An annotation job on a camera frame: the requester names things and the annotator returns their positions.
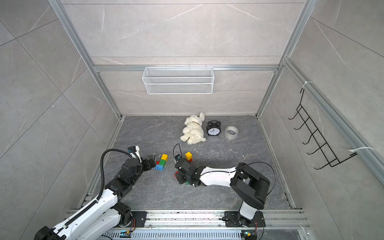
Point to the yellow square lego brick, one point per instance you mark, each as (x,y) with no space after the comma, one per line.
(164,157)
(189,156)

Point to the aluminium mounting rail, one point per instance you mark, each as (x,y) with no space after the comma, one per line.
(211,219)

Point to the blue long lego brick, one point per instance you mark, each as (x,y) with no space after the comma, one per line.
(159,167)

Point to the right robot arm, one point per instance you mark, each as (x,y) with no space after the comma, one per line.
(249,184)

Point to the clear tape roll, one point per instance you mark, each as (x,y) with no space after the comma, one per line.
(231,132)

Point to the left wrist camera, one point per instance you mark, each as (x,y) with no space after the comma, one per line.
(133,152)

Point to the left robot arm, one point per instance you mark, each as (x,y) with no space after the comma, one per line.
(105,211)

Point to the yellow square lego brick bottom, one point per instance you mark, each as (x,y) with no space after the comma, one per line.
(189,156)

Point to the white wire mesh basket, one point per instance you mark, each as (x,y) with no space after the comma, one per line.
(178,80)

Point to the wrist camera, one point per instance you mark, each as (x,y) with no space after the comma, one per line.
(133,152)
(179,161)

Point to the yellow square lego brick top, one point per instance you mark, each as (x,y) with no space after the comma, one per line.
(164,157)

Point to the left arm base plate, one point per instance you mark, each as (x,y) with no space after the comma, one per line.
(138,218)

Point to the black alarm clock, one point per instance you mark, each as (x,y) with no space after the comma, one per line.
(213,128)

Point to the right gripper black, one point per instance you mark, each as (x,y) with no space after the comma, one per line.
(181,180)

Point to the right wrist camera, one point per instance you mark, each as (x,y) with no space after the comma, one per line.
(179,161)

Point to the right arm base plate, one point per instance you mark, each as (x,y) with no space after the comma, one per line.
(234,219)

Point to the white plush dog toy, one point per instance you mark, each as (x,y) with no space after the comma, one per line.
(193,132)

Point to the black wire hook rack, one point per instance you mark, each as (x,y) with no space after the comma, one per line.
(316,136)

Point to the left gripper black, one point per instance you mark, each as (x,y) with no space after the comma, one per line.
(148,166)

